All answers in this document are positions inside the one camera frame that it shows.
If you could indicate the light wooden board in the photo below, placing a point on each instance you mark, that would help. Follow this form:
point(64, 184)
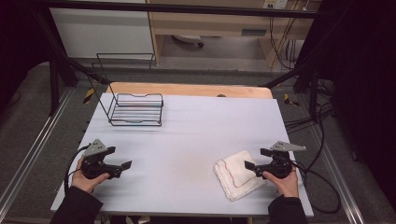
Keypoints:
point(186, 90)

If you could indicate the light wooden desk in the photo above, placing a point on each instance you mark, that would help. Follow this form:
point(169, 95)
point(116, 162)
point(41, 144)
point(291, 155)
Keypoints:
point(218, 26)

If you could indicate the white towel with red stitching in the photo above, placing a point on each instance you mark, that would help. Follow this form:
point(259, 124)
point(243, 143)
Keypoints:
point(238, 177)

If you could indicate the black metal frame crossbar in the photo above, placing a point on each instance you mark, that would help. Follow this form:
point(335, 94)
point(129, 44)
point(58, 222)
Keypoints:
point(174, 8)

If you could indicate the white cabinet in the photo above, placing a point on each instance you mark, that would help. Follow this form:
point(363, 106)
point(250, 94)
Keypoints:
point(99, 31)

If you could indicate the person's left hand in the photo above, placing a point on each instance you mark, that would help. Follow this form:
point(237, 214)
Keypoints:
point(85, 183)

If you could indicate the yellow black tape strip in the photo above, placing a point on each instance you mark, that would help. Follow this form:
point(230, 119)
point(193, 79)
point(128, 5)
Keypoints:
point(89, 95)
point(290, 100)

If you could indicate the person's right hand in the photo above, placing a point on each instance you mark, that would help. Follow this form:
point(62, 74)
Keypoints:
point(285, 185)

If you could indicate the office chair base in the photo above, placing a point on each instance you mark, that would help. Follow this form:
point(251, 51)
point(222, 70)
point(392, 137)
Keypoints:
point(190, 39)

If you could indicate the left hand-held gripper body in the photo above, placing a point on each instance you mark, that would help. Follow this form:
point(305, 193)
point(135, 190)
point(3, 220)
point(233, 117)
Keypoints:
point(93, 168)

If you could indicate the aluminium floor rail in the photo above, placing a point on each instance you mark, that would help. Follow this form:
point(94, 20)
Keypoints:
point(339, 174)
point(31, 155)

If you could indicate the white wall socket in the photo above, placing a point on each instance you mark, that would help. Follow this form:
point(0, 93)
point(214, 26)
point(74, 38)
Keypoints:
point(275, 4)

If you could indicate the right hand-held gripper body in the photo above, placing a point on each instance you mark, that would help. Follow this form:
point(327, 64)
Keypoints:
point(278, 165)

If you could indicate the black metal frame leg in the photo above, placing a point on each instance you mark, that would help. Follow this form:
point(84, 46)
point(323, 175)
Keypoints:
point(54, 84)
point(313, 87)

